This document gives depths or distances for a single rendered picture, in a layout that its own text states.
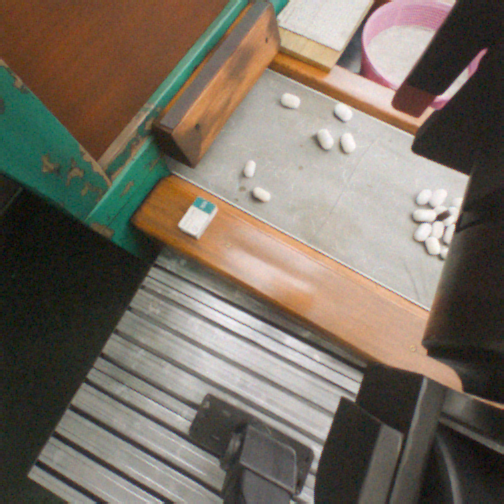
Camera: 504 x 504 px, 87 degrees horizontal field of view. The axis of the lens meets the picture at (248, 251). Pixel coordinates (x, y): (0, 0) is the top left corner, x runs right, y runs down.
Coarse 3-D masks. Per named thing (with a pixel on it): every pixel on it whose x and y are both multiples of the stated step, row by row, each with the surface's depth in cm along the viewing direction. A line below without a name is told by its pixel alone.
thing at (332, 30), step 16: (304, 0) 55; (320, 0) 55; (336, 0) 55; (352, 0) 55; (368, 0) 55; (288, 16) 54; (304, 16) 54; (320, 16) 54; (336, 16) 54; (352, 16) 54; (304, 32) 53; (320, 32) 53; (336, 32) 53; (336, 48) 52
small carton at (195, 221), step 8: (200, 200) 42; (192, 208) 42; (200, 208) 42; (208, 208) 42; (216, 208) 43; (184, 216) 42; (192, 216) 42; (200, 216) 42; (208, 216) 42; (184, 224) 41; (192, 224) 41; (200, 224) 41; (192, 232) 41; (200, 232) 42
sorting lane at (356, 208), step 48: (240, 144) 50; (288, 144) 51; (336, 144) 51; (384, 144) 51; (240, 192) 48; (288, 192) 48; (336, 192) 48; (384, 192) 48; (432, 192) 48; (336, 240) 46; (384, 240) 46; (432, 288) 44
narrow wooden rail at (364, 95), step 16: (272, 64) 54; (288, 64) 52; (304, 64) 52; (304, 80) 53; (320, 80) 52; (336, 80) 52; (352, 80) 52; (368, 80) 52; (336, 96) 53; (352, 96) 51; (368, 96) 51; (384, 96) 51; (368, 112) 52; (384, 112) 50; (400, 112) 50; (400, 128) 51; (416, 128) 50
